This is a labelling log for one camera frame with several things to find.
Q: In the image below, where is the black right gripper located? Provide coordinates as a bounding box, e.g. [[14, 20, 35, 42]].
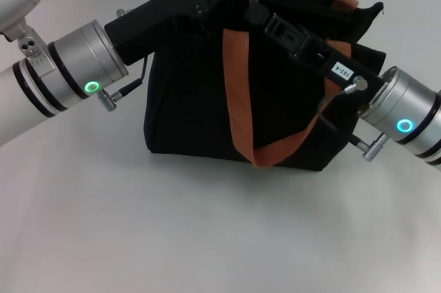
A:
[[243, 2, 385, 103]]

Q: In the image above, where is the black bag with orange handles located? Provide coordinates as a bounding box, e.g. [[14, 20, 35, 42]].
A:
[[143, 0, 387, 172]]

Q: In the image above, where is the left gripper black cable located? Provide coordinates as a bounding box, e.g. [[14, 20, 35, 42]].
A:
[[98, 54, 149, 113]]

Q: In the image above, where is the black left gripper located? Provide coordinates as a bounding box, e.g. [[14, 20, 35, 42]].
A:
[[104, 0, 238, 65]]

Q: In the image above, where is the right gripper grey cable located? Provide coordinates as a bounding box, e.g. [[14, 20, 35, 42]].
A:
[[318, 75, 389, 163]]

